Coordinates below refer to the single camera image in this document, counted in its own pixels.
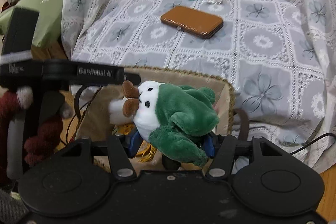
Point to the green white plush toy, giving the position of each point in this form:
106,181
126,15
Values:
169,117

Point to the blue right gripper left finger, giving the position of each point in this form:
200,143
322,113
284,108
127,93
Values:
133,143

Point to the yellow tassel ornament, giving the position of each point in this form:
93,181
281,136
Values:
145,153

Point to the floral lace sofa cover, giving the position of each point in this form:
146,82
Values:
279,55

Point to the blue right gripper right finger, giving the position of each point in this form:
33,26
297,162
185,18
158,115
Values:
210,145

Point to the brown leather case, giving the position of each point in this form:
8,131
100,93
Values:
192,21

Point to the red knit gloved hand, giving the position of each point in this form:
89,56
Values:
30,126

